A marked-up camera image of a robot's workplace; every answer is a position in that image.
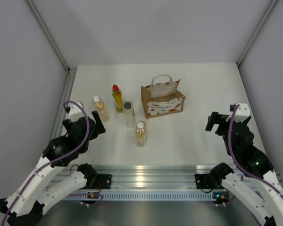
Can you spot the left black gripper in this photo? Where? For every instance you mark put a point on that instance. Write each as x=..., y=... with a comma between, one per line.
x=100, y=127

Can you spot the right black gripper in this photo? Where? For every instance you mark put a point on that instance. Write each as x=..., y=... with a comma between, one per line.
x=216, y=118

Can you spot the white cap amber bottle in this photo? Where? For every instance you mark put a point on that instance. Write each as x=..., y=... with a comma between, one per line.
x=99, y=105

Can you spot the grey cap clear bottle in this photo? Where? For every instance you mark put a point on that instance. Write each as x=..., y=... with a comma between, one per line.
x=128, y=112

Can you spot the red cap yellow bottle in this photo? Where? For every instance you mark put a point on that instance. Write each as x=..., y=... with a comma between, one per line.
x=117, y=95

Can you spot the white cap clear bottle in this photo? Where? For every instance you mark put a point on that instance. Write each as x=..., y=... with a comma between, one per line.
x=141, y=133

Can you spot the burlap watermelon canvas bag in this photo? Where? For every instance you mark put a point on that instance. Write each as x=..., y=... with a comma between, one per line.
x=162, y=97

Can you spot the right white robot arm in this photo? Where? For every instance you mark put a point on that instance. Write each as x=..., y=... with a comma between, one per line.
x=266, y=204

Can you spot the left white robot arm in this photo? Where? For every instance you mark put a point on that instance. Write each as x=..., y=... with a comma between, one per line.
x=33, y=199

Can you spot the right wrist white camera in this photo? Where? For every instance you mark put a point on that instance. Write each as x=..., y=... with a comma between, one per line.
x=240, y=112

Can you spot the wrist white camera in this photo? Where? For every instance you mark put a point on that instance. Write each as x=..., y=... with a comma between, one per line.
x=73, y=112
x=240, y=112

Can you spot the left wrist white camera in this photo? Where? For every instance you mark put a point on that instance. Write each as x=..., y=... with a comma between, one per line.
x=73, y=112

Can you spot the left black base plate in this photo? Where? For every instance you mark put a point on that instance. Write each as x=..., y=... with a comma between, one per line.
x=99, y=182

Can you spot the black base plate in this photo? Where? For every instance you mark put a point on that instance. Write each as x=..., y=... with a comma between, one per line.
x=207, y=182
x=99, y=182

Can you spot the aluminium extrusion rail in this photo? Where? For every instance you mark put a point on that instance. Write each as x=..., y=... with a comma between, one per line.
x=153, y=178

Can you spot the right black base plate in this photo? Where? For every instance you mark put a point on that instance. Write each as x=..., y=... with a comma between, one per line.
x=207, y=182

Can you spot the white slotted cable duct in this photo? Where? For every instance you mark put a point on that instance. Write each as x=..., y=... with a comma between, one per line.
x=162, y=196

